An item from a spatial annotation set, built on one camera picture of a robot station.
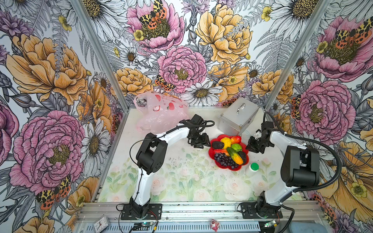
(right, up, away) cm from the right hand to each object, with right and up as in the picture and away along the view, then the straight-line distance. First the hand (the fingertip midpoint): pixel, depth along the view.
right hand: (247, 151), depth 91 cm
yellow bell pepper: (-12, +5, +2) cm, 13 cm away
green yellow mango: (-9, -2, -6) cm, 11 cm away
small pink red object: (-24, -28, -24) cm, 44 cm away
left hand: (-25, +2, -1) cm, 25 cm away
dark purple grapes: (-14, -5, -4) cm, 16 cm away
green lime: (-6, +2, +1) cm, 6 cm away
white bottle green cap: (-2, -8, -11) cm, 14 cm away
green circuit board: (+3, -31, -19) cm, 37 cm away
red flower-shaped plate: (-22, -2, +2) cm, 22 cm away
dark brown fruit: (-4, -2, -4) cm, 6 cm away
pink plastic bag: (-59, +25, +11) cm, 64 cm away
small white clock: (-77, -30, -22) cm, 85 cm away
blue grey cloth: (+19, -30, -23) cm, 43 cm away
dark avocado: (-18, +4, 0) cm, 19 cm away
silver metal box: (-7, +20, +5) cm, 21 cm away
